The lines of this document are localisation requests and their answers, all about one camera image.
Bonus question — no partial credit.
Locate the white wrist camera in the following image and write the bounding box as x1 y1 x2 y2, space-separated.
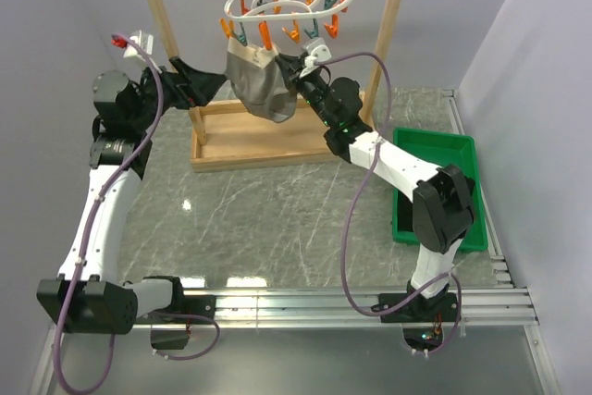
299 37 332 78
111 31 154 68

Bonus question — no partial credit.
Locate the green plastic bin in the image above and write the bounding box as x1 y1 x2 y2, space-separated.
391 127 488 252

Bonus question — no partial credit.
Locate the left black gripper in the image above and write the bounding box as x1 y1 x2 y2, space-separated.
130 56 226 130

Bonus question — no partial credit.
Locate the teal clip front right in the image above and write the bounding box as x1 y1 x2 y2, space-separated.
303 19 319 40

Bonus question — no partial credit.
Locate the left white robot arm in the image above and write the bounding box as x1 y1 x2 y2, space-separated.
36 57 227 335

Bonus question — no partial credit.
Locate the aluminium mounting rail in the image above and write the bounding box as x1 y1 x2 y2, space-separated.
30 287 561 395

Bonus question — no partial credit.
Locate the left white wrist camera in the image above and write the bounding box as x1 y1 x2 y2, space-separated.
111 31 154 68

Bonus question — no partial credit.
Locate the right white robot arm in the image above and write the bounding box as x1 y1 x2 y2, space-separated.
276 55 476 321

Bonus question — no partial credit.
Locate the wooden hanging rack frame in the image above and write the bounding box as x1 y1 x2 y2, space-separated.
147 0 401 172

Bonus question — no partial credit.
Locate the black garment in bin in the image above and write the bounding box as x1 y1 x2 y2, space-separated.
394 174 476 234

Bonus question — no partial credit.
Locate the taupe underwear beige waistband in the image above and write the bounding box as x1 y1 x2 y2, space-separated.
225 37 297 123

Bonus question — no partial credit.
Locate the teal clip front left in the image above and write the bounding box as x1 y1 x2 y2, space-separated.
232 22 248 46

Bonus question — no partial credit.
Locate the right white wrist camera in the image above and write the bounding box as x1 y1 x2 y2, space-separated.
299 37 332 78

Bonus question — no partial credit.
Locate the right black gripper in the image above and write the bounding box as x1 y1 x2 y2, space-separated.
275 55 337 129

